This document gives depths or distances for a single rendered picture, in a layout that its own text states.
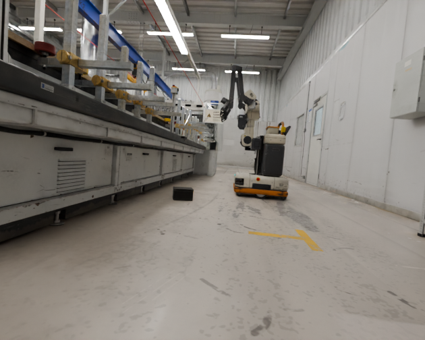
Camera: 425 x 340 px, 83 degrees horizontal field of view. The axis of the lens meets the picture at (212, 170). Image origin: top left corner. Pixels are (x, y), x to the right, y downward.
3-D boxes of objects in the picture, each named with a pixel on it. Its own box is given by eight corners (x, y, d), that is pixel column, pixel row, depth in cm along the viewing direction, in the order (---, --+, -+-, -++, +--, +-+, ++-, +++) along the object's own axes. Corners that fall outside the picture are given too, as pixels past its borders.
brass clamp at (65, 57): (88, 73, 114) (88, 62, 113) (68, 62, 100) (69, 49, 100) (75, 73, 114) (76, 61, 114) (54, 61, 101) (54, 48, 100)
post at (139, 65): (139, 127, 182) (144, 63, 179) (137, 127, 178) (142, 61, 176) (135, 127, 182) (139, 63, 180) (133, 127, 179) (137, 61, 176)
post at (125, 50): (124, 123, 157) (129, 47, 155) (121, 122, 154) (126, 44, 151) (119, 122, 157) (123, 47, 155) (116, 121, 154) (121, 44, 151)
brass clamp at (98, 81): (114, 92, 139) (115, 83, 138) (101, 84, 125) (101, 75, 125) (104, 91, 139) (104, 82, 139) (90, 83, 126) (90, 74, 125)
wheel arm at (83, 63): (133, 73, 108) (133, 63, 108) (129, 70, 105) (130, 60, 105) (43, 68, 112) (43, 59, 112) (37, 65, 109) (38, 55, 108)
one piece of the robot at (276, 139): (274, 182, 354) (279, 125, 349) (282, 186, 299) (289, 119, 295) (251, 180, 356) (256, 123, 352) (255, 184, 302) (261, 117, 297)
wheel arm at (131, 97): (164, 103, 158) (165, 97, 158) (163, 102, 155) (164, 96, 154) (102, 99, 162) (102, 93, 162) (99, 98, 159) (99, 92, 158)
